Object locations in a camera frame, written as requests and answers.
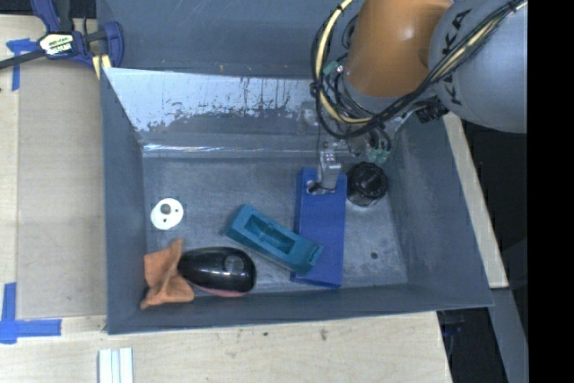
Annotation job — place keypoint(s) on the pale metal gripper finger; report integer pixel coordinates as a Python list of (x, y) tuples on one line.
[(331, 175)]

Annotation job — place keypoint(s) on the black round cap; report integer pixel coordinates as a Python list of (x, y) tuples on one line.
[(367, 184)]

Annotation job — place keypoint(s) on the blue flat block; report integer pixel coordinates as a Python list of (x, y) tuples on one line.
[(320, 233)]

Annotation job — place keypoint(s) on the teal hollow block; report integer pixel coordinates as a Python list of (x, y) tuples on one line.
[(251, 228)]

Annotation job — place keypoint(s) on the grey metal bin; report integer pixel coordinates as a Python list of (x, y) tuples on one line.
[(215, 175)]

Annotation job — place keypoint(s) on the black glossy oval object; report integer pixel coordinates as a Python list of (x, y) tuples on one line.
[(215, 271)]

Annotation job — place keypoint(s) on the white round disc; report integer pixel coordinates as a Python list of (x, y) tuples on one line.
[(167, 214)]

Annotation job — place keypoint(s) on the orange cloth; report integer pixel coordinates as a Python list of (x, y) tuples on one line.
[(163, 282)]

